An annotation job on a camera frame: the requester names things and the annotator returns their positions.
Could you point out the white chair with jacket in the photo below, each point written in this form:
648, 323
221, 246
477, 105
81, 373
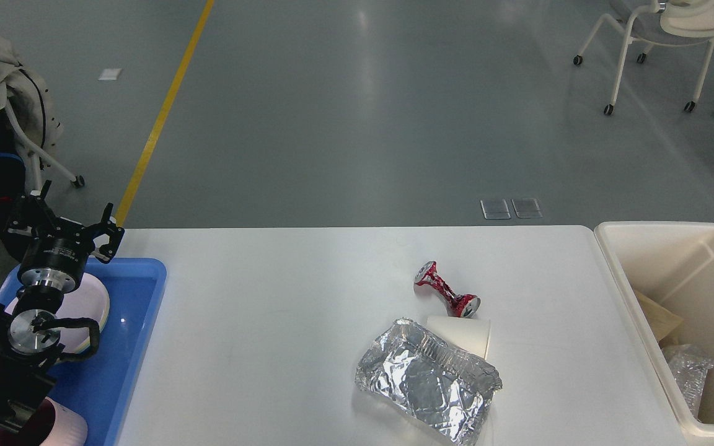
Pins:
39, 158

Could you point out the white plastic bin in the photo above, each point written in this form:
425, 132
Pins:
672, 263

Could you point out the pink ribbed mug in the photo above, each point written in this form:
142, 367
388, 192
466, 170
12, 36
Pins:
52, 424

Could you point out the pink plate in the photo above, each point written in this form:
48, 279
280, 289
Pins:
90, 300

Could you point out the white chair on casters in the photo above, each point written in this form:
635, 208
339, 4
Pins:
658, 24

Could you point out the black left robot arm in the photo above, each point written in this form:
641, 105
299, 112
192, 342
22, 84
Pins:
24, 379

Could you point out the white paper cup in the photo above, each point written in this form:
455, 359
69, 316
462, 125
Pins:
470, 334

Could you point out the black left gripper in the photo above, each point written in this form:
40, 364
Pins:
51, 259

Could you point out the foil tray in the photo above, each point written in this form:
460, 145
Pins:
690, 366
430, 379

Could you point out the beige jacket on chair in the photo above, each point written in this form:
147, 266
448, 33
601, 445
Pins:
30, 98

